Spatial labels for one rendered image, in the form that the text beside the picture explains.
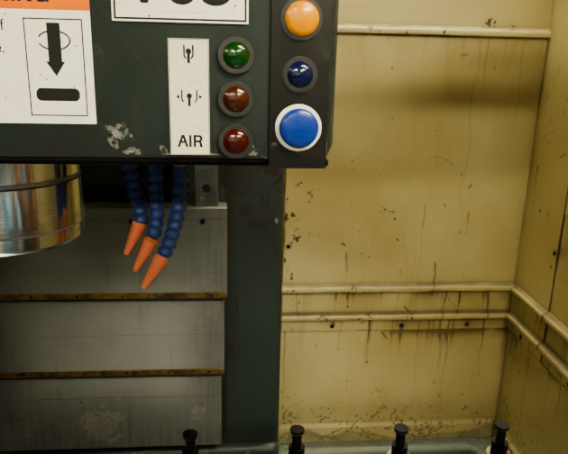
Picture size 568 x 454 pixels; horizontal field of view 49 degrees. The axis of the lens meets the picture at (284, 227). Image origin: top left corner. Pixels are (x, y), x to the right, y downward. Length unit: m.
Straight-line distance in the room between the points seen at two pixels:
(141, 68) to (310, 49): 0.13
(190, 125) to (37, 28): 0.13
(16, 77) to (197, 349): 0.85
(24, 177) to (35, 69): 0.19
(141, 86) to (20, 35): 0.09
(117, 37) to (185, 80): 0.06
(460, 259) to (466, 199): 0.16
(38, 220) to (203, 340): 0.65
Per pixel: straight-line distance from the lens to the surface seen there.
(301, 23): 0.48
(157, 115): 0.49
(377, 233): 1.63
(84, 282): 1.23
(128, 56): 0.49
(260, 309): 1.28
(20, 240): 0.68
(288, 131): 0.48
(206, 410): 1.34
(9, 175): 0.66
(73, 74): 0.50
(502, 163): 1.69
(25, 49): 0.51
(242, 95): 0.48
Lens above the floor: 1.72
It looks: 17 degrees down
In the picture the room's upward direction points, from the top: 1 degrees clockwise
